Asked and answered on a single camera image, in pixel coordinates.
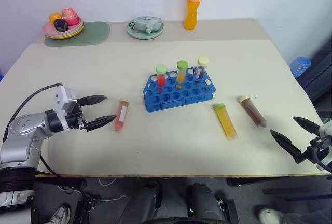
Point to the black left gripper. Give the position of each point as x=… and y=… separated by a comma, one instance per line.
x=75, y=123

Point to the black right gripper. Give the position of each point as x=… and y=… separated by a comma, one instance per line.
x=310, y=154

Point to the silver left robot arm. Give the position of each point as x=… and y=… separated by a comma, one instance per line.
x=23, y=141

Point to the red labelled tube green cap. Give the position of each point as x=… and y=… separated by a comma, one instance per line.
x=121, y=115

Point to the brown tube pale cap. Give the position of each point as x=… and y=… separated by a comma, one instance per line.
x=252, y=112

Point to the yellow tube green cap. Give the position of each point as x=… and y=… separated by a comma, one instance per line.
x=181, y=72
x=226, y=121

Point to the blue test tube rack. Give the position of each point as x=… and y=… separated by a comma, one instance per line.
x=179, y=99

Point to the grey tube yellow cap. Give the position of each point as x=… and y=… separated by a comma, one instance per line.
x=201, y=69

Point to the black office chair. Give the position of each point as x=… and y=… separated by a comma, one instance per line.
x=320, y=78

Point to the blue plastic stool stack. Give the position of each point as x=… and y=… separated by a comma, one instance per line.
x=299, y=66

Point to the green placemat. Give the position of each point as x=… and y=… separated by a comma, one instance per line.
x=96, y=33

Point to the yellow plate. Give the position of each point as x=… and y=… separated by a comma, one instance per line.
x=77, y=30

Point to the white sneaker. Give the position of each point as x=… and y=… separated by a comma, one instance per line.
x=269, y=216

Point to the pale green plate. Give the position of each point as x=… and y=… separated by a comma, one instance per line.
x=145, y=35

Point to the purple toy fruit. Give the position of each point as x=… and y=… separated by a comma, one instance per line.
x=61, y=24

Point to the pink plate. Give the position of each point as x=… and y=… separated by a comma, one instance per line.
x=49, y=29

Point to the pink toy peach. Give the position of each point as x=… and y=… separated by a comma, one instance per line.
x=70, y=16

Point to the clear plastic lidded container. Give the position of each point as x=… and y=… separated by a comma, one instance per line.
x=144, y=23

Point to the dark rounded shape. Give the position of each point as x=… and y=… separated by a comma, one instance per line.
x=203, y=200
x=141, y=203

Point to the orange toy fruit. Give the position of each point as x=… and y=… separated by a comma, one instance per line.
x=55, y=17

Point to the grey sneaker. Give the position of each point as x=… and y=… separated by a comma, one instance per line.
x=60, y=215

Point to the orange drink plastic bottle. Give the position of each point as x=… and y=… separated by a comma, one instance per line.
x=192, y=8

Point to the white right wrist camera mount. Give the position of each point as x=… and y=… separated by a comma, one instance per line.
x=325, y=130

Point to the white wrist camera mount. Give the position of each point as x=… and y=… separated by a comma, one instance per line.
x=62, y=97
x=325, y=130

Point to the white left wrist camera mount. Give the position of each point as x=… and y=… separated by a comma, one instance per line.
x=62, y=97

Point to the black table frame bar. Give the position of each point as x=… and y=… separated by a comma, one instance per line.
x=272, y=181

